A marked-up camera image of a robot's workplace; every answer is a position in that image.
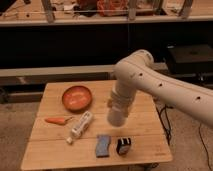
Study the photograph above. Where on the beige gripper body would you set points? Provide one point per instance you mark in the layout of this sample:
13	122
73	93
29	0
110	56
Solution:
120	104

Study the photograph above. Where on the white ceramic cup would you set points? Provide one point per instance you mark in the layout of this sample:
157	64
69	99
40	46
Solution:
117	116

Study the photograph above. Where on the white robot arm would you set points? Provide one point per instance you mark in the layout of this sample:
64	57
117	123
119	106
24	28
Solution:
135	73

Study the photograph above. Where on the white tube bottle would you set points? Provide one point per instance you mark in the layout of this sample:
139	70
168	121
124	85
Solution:
79	127

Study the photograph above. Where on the orange round bowl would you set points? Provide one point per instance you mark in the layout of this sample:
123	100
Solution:
77	98

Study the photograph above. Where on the blue sponge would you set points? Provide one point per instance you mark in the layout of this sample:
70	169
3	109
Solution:
102	146

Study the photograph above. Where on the wooden table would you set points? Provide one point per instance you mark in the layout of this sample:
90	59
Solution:
47	147

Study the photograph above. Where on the orange toy carrot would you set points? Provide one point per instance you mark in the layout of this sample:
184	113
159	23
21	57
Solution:
58	120

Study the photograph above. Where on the black box on right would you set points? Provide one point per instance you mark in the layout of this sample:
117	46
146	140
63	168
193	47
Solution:
190	59

